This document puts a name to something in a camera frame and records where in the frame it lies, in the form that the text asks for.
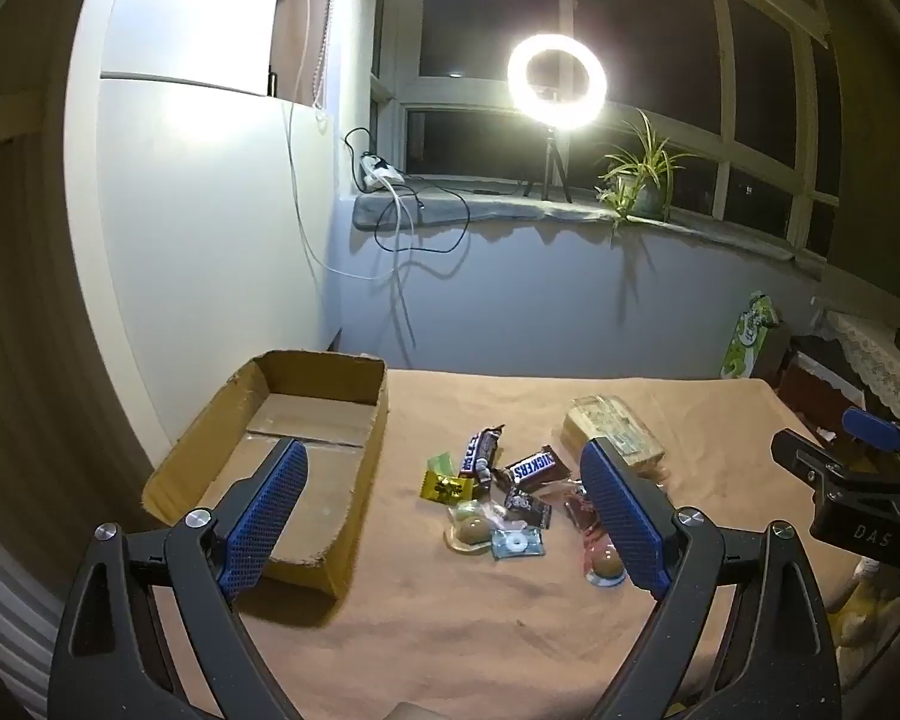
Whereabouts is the clear green candy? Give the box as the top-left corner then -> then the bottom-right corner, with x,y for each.
450,499 -> 511,530

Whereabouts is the white window frame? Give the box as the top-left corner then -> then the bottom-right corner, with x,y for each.
371,0 -> 841,256

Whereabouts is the blue ring candy packet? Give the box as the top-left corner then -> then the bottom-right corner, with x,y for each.
491,527 -> 547,562

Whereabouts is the ring light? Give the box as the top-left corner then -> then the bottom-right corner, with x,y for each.
506,31 -> 608,130

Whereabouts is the black cable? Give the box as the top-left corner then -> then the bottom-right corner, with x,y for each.
343,127 -> 472,254

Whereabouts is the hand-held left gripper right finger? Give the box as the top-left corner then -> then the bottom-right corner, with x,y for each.
579,437 -> 845,720

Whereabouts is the yellow cloth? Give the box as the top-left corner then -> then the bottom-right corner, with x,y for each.
825,577 -> 900,650

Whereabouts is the dark brown box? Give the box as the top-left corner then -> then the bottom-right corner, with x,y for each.
776,349 -> 871,428

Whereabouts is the dark chocolate bar blue label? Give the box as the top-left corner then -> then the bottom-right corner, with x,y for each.
457,424 -> 507,496

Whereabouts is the white wardrobe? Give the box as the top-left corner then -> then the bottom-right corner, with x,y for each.
64,0 -> 342,466

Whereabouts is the white cable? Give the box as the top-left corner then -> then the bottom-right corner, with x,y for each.
285,101 -> 421,350

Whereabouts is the cardboard box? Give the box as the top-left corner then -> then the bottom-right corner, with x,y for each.
141,349 -> 389,601

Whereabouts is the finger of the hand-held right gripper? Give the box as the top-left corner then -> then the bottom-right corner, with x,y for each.
770,427 -> 871,496
841,406 -> 900,466

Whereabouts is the grey windowsill cover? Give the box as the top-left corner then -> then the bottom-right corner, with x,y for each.
351,178 -> 826,263

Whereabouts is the yellow candy packet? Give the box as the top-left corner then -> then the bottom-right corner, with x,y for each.
418,469 -> 475,503

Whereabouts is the black tripod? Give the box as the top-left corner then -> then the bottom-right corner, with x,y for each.
523,127 -> 575,203

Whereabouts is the lace cloth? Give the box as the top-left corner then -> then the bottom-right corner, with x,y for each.
825,311 -> 900,428

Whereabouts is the white beaded blind cord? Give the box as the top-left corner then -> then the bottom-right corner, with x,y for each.
311,0 -> 327,110

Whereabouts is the brown chocolate bar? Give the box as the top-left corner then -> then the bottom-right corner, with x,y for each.
495,446 -> 571,488

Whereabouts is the green printed bag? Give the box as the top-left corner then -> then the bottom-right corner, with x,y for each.
720,291 -> 781,382

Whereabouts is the white radiator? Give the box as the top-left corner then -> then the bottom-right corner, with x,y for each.
0,510 -> 68,691

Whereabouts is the potted spider plant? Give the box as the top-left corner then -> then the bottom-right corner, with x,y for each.
596,109 -> 698,237

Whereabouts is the clear cracker pack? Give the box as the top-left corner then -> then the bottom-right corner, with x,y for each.
557,394 -> 668,481

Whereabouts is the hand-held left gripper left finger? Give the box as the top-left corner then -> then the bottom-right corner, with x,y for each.
49,437 -> 323,720

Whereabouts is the small dark snack packet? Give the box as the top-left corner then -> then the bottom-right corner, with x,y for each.
504,487 -> 552,530

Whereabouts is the brown jelly cup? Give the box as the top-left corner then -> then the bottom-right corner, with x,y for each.
444,504 -> 496,554
583,540 -> 627,590

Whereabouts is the white power strip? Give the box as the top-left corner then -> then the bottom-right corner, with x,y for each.
358,152 -> 406,192

